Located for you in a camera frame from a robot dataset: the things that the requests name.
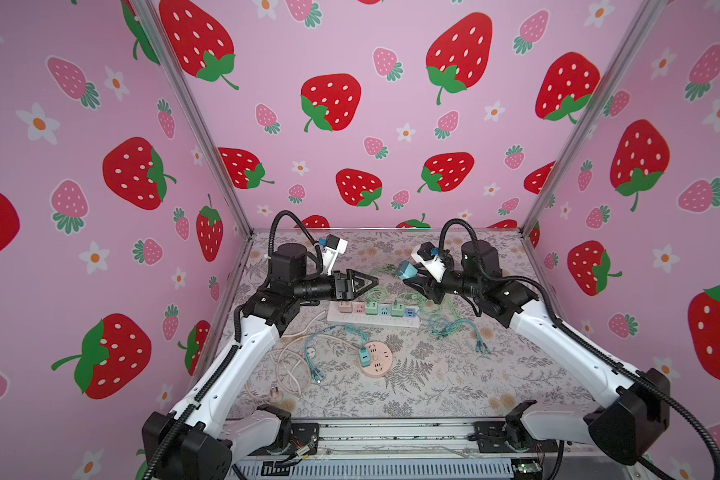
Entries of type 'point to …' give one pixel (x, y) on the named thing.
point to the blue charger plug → (406, 270)
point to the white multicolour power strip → (358, 315)
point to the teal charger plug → (365, 357)
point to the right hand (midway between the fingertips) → (408, 272)
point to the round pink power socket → (380, 359)
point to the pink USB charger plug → (345, 307)
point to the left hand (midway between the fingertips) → (370, 283)
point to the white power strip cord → (291, 345)
